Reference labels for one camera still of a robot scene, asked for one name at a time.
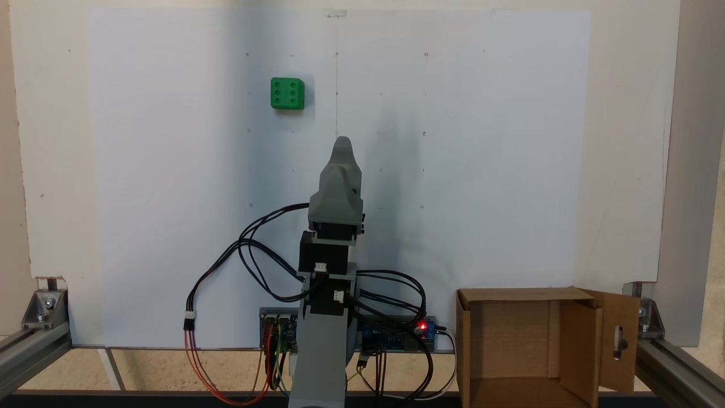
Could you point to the blue power circuit board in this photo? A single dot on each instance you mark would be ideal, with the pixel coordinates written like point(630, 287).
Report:
point(396, 340)

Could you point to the aluminium frame rail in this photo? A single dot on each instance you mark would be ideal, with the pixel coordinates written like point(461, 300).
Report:
point(679, 368)
point(28, 351)

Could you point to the aluminium frame post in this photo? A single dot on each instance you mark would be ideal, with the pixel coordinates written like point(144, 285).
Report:
point(691, 170)
point(11, 226)

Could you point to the metal corner bracket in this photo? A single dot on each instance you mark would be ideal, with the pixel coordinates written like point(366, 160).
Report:
point(42, 309)
point(651, 317)

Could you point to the open cardboard box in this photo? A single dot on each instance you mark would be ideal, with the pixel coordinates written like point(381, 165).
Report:
point(510, 351)

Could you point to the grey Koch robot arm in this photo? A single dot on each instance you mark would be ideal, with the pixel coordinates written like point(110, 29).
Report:
point(323, 362)

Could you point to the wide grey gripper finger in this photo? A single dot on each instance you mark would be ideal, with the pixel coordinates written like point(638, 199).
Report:
point(340, 175)

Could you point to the large white paper sheet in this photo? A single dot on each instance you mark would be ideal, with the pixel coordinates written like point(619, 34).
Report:
point(170, 170)

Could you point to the green die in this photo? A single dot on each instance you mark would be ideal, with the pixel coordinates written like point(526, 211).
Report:
point(287, 93)

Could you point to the motor driver circuit board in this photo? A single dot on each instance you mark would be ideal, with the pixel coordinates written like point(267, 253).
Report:
point(291, 328)

